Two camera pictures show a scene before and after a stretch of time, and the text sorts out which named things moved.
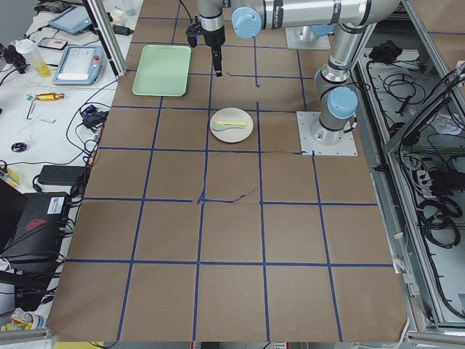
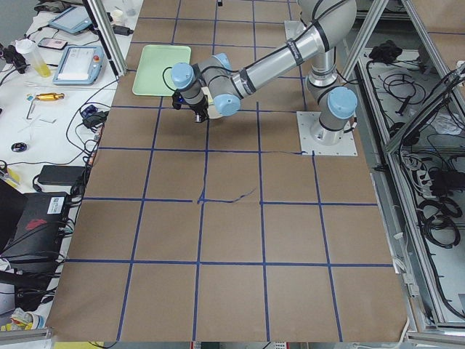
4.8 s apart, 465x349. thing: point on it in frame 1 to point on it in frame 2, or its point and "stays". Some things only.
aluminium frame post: x=102 y=21 stays
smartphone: x=52 y=43 stays
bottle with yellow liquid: x=27 y=47 stays
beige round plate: x=232 y=135 to x=212 y=113
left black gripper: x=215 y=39 to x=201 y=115
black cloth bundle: x=386 y=52 stays
